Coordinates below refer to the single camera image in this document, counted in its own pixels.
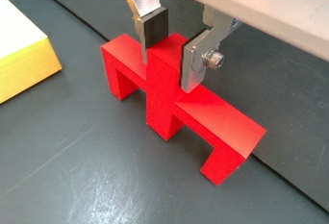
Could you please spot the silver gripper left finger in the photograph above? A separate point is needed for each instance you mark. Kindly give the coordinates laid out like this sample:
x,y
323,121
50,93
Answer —
x,y
152,22

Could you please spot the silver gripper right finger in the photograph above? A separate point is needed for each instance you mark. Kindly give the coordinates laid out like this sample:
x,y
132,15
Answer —
x,y
200,52

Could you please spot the red comb-shaped block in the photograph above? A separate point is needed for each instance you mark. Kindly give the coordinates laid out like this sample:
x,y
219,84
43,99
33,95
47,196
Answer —
x,y
153,71

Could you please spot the yellow base board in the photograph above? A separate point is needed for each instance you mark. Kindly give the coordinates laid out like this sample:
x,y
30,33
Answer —
x,y
27,56

